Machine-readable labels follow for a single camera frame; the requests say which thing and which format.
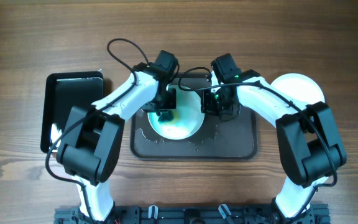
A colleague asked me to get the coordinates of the green yellow sponge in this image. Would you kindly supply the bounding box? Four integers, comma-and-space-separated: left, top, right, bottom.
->
157, 110, 180, 123

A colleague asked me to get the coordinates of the white plate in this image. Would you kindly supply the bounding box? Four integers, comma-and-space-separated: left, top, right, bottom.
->
270, 73, 326, 104
147, 85, 204, 140

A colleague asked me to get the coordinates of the black rectangular water tray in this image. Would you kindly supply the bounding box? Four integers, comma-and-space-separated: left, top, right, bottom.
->
40, 71, 104, 153

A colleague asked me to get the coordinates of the dark brown serving tray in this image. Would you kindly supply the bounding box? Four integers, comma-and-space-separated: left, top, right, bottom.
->
130, 74, 259, 161

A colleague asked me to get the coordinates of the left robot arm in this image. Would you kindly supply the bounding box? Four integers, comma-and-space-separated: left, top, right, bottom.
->
54, 50, 178, 223

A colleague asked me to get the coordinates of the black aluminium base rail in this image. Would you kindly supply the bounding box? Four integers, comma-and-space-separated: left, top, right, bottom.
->
53, 204, 331, 224

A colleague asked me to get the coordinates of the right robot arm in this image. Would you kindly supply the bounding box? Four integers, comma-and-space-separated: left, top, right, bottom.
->
201, 54, 347, 223

